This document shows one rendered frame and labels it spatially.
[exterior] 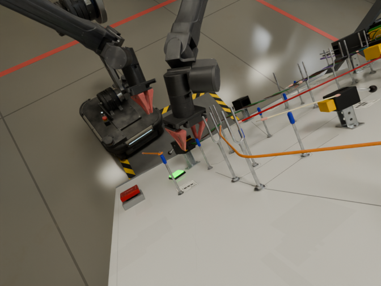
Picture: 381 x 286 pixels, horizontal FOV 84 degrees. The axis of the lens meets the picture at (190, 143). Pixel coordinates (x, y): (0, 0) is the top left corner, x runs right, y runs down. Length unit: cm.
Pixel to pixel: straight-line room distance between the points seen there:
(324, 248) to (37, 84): 285
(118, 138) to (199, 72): 130
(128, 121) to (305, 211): 162
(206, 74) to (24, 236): 184
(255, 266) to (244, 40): 292
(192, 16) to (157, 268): 51
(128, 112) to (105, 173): 55
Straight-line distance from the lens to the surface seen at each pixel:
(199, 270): 28
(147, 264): 34
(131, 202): 58
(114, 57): 63
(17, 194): 221
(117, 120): 184
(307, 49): 317
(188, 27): 55
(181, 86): 50
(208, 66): 49
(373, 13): 128
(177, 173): 60
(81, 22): 67
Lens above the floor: 166
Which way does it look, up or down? 60 degrees down
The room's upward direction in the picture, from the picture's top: straight up
